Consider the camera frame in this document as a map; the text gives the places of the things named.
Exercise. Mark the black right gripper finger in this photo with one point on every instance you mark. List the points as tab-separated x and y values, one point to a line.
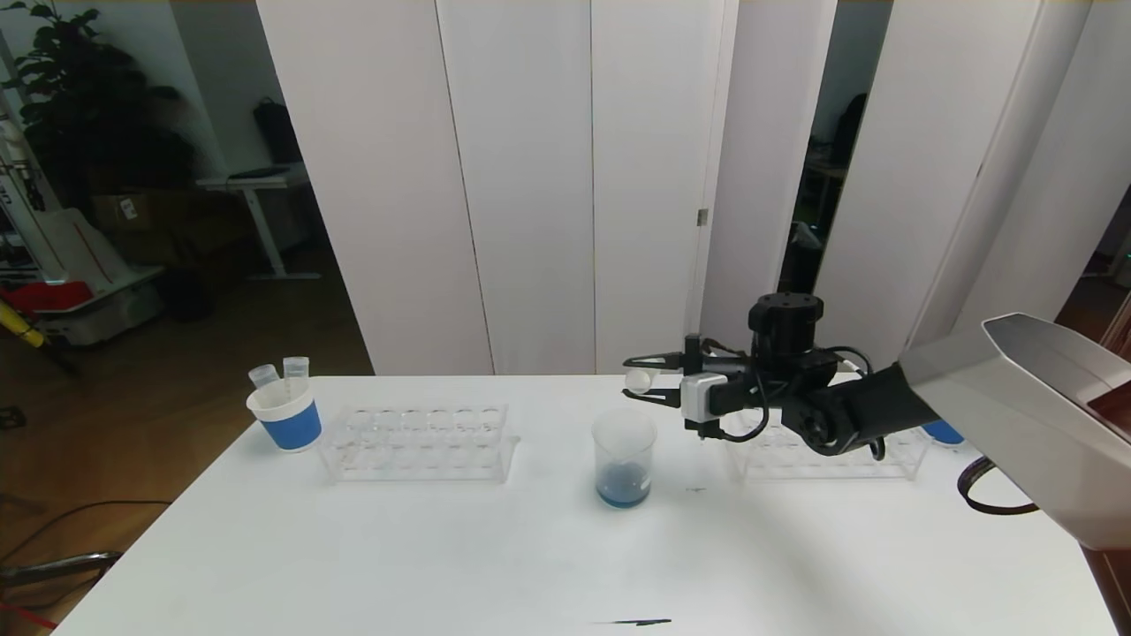
658	397
658	360

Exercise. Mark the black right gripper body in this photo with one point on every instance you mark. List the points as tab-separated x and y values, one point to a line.
690	372

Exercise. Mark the test tube with pale liquid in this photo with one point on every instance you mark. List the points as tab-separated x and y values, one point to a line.
638	381

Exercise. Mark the test tube with red liquid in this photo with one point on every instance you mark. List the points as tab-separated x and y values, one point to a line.
296	374

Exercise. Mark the test tube with blue liquid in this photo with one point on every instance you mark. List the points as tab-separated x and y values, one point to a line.
263	376

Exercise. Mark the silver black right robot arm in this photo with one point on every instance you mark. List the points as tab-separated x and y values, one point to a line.
972	397

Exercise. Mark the clear glass beaker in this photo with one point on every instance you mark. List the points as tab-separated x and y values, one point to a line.
623	490

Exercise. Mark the clear plastic test tube rack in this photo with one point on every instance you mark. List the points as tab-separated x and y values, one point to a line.
778	459
424	443

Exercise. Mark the blue white paper cup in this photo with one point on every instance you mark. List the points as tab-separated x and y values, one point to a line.
292	428
944	433

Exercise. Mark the white office desk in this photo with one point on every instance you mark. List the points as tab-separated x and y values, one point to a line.
256	184

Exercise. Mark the black backpack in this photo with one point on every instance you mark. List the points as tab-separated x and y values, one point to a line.
277	131

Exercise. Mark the brown cardboard box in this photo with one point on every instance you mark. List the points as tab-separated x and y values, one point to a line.
159	215

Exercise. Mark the white machine housing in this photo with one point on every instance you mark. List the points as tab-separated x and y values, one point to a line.
97	309

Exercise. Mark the grey metal floor leg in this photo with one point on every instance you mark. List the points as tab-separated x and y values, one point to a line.
71	565

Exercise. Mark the dark green potted plant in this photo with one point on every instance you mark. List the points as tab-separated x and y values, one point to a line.
88	115

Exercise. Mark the small black floor box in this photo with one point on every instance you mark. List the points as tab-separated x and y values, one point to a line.
12	418

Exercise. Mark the white printed column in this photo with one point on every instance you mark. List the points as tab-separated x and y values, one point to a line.
22	177

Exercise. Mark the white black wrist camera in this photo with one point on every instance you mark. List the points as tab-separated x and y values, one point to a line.
702	397

